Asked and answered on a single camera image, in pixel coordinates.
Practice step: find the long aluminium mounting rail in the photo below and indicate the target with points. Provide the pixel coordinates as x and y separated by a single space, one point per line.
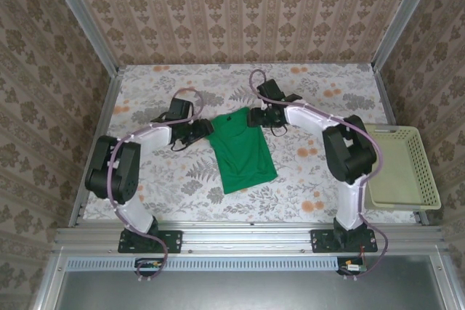
247 237

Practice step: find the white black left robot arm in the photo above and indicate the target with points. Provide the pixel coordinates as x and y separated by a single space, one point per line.
152 135

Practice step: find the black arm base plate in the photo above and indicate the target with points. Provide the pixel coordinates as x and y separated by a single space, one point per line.
170 241
321 241

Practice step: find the pale green plastic basket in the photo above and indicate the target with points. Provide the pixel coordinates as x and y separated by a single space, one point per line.
396 165

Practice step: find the aluminium frame bar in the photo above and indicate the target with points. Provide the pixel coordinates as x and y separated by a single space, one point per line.
450 288
46 288

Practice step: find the floral patterned tablecloth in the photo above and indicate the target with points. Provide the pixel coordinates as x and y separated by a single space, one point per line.
290 186

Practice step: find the small circuit board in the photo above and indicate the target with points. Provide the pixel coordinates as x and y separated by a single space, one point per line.
354 267
149 264

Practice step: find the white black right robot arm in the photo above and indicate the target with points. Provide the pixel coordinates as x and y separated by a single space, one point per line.
309 114

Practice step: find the green t-shirt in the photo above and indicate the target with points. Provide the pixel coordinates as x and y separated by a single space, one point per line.
239 157

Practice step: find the aluminium frame post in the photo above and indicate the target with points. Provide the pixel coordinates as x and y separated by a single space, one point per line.
83 19
403 16

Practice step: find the grey metal sheet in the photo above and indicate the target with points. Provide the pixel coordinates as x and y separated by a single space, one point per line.
236 292

